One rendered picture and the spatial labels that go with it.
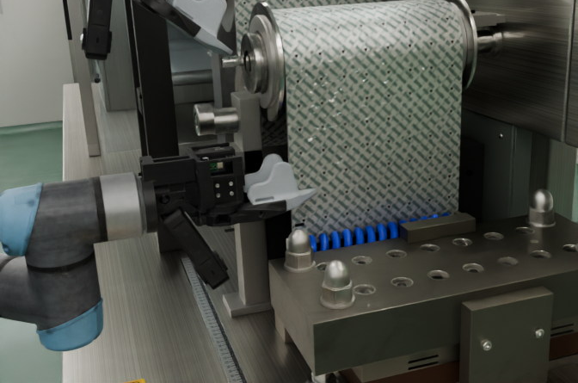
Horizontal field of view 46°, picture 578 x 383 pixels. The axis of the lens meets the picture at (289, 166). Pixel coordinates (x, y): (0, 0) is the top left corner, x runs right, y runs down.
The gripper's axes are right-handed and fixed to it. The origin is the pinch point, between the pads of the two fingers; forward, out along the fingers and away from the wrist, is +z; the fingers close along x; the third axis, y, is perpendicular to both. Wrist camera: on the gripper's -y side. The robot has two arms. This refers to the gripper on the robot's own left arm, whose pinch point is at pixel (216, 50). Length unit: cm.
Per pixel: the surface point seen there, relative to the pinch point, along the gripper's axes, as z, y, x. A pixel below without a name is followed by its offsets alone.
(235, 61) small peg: 2.7, 0.2, -0.6
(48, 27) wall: -3, -53, 548
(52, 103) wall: 35, -107, 548
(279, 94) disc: 7.1, 0.0, -8.7
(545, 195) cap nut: 41.6, 9.1, -15.9
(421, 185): 30.6, 1.1, -8.3
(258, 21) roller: 1.6, 5.8, -2.6
